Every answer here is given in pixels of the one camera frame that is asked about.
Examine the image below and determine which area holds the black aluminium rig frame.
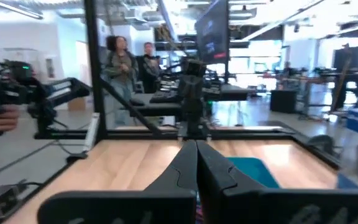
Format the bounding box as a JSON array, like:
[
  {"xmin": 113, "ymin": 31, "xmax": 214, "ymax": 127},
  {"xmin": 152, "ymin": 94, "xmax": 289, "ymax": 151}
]
[{"xmin": 34, "ymin": 0, "xmax": 343, "ymax": 170}]

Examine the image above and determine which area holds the black monitor screen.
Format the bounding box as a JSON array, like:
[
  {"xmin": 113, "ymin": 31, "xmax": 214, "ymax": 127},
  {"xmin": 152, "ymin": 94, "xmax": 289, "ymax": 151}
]
[{"xmin": 332, "ymin": 44, "xmax": 358, "ymax": 72}]

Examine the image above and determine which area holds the black desk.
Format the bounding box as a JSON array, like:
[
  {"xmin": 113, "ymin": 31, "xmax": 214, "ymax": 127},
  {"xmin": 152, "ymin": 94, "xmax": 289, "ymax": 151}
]
[{"xmin": 129, "ymin": 83, "xmax": 256, "ymax": 118}]

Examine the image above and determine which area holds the black cabinet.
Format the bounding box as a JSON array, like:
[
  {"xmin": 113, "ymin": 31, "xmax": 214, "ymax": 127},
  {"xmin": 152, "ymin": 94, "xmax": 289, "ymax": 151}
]
[{"xmin": 270, "ymin": 89, "xmax": 298, "ymax": 114}]

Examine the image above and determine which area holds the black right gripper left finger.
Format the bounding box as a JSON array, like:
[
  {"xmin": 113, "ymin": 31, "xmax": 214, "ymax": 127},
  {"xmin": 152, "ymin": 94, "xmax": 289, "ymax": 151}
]
[{"xmin": 37, "ymin": 139, "xmax": 199, "ymax": 224}]

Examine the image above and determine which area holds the white power strip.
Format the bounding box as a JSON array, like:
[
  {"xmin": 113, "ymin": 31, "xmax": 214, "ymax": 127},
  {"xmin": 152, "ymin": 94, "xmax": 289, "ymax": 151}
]
[{"xmin": 83, "ymin": 112, "xmax": 101, "ymax": 152}]

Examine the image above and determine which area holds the teal flat box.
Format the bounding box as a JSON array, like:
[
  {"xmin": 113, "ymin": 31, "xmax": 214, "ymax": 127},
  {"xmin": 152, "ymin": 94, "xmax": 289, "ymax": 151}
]
[{"xmin": 227, "ymin": 156, "xmax": 282, "ymax": 189}]

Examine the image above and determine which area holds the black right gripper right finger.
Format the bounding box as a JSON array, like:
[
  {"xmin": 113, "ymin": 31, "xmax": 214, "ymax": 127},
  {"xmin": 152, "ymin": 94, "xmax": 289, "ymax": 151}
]
[{"xmin": 196, "ymin": 140, "xmax": 358, "ymax": 224}]

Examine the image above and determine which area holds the person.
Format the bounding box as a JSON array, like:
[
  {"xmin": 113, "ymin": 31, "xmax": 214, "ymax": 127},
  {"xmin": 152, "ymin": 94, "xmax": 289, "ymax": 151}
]
[
  {"xmin": 282, "ymin": 60, "xmax": 294, "ymax": 78},
  {"xmin": 102, "ymin": 35, "xmax": 140, "ymax": 127},
  {"xmin": 136, "ymin": 41, "xmax": 162, "ymax": 94}
]

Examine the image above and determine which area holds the black power brick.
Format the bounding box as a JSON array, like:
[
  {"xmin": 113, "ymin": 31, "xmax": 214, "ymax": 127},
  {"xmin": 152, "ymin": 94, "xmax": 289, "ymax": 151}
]
[{"xmin": 0, "ymin": 183, "xmax": 24, "ymax": 222}]

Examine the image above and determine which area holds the hanging dark display screen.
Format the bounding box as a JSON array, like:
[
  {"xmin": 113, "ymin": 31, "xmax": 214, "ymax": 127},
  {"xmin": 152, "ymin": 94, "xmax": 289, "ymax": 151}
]
[{"xmin": 193, "ymin": 0, "xmax": 231, "ymax": 65}]

